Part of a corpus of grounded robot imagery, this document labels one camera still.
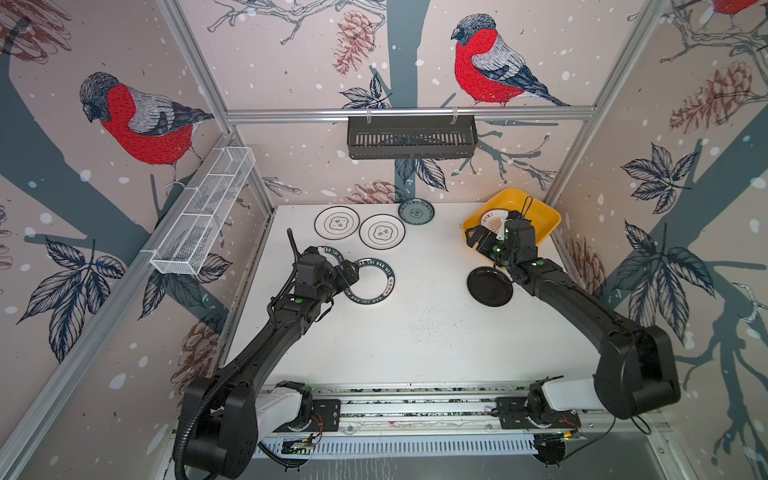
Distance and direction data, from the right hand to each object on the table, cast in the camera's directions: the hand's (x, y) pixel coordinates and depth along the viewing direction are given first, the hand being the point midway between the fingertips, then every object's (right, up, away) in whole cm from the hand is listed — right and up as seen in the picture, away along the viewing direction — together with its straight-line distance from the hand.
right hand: (473, 238), depth 86 cm
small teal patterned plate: (-14, +10, +35) cm, 39 cm away
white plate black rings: (-28, +2, +27) cm, 39 cm away
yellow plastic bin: (+34, +8, +24) cm, 43 cm away
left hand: (-36, -9, -3) cm, 38 cm away
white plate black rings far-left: (-47, +6, +31) cm, 57 cm away
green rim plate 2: (-30, -16, +13) cm, 36 cm away
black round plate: (+7, -16, +8) cm, 20 cm away
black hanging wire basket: (-17, +36, +19) cm, 44 cm away
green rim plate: (-46, -7, +19) cm, 50 cm away
